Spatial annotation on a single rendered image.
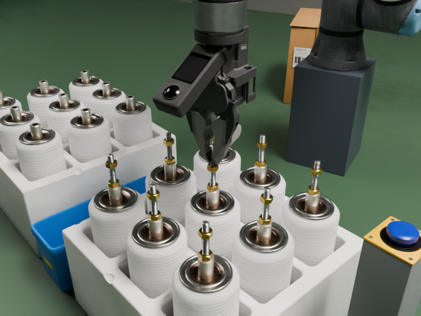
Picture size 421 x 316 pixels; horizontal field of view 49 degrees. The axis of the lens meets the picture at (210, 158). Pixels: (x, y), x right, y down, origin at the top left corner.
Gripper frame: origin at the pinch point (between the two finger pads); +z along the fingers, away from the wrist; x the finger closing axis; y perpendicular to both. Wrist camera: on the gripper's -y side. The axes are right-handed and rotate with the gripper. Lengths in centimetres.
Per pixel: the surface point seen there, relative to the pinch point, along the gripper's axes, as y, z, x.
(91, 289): -16.3, 24.4, 14.4
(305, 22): 105, 5, 35
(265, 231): -2.7, 7.3, -12.2
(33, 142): -4.3, 8.9, 43.2
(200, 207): -1.9, 8.9, 0.8
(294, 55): 99, 15, 35
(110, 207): -10.9, 8.9, 12.7
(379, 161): 76, 34, -8
